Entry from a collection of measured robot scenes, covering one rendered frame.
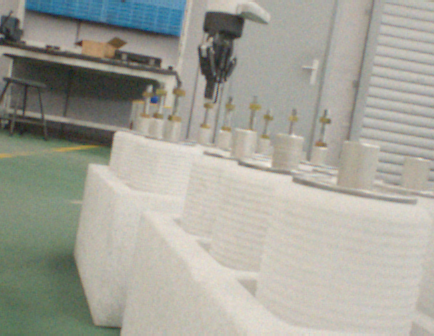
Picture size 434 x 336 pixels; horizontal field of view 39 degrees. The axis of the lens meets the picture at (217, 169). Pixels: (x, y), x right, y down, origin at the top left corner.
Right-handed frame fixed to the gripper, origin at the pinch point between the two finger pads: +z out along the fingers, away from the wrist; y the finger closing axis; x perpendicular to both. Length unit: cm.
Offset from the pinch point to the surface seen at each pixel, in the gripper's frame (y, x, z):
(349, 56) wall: -486, -104, -92
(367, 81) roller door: -485, -82, -70
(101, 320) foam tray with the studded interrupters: 35.5, 7.8, 34.1
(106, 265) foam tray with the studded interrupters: 35.9, 7.3, 26.8
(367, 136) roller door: -494, -74, -19
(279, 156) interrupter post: 56, 35, 9
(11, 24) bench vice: -279, -333, -55
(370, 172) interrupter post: 65, 44, 9
